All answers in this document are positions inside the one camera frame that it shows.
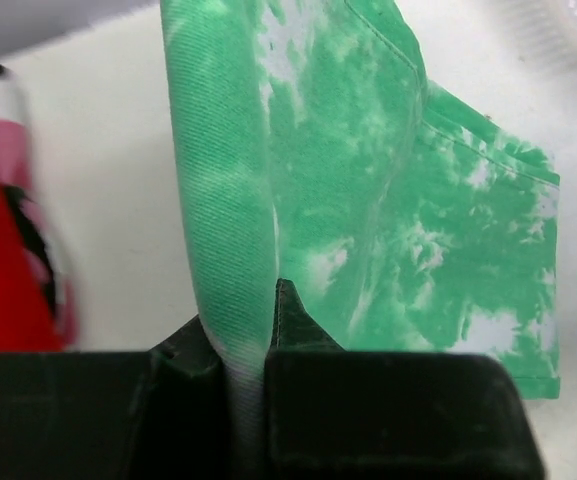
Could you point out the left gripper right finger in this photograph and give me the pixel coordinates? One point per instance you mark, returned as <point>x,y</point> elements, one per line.
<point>338,414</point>

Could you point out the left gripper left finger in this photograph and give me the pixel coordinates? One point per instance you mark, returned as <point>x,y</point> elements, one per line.
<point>156,414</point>

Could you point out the green tie-dye trousers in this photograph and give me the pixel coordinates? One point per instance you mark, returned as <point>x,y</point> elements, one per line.
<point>311,146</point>

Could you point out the folded patterned trousers under stack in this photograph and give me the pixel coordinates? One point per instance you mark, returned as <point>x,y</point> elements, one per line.
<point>44,251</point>

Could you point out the white plastic basket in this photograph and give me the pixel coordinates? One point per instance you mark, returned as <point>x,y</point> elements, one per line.
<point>545,32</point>

